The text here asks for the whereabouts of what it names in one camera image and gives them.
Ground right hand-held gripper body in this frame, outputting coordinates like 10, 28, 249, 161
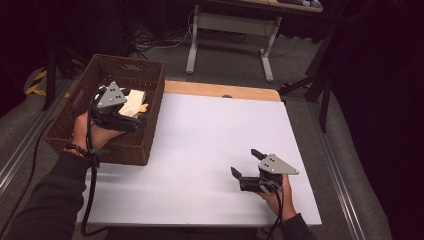
239, 153, 300, 195

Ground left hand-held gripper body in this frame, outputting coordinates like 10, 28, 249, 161
90, 81, 141, 132

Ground cream pants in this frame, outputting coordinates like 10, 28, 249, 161
117, 88, 150, 120

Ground brown woven basket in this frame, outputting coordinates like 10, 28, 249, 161
43, 53, 166, 167

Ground person's right hand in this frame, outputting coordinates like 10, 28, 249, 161
258, 173, 298, 223

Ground person's left hand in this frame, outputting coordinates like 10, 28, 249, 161
71, 111, 127, 153

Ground white table mat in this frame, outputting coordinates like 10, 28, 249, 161
75, 92, 323, 228

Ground black metal stand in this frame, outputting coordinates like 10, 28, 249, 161
278, 26, 338, 133
41, 46, 81, 112

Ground yellow black striped tape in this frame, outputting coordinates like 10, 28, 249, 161
25, 68, 73, 99

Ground white-legged wooden desk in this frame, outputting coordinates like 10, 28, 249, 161
185, 0, 324, 83

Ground colourful item on desk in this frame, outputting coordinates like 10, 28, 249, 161
276, 0, 324, 10

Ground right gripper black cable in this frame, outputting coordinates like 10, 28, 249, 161
265, 185, 285, 240

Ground dark bead bracelet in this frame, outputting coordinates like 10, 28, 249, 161
64, 142, 93, 161

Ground tangle of floor cables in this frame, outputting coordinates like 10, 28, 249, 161
129, 9, 198, 60

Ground metal floor rail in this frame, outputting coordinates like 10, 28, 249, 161
306, 99, 368, 240
0, 78, 78, 197

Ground black floor cable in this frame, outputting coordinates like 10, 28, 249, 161
0, 116, 56, 234

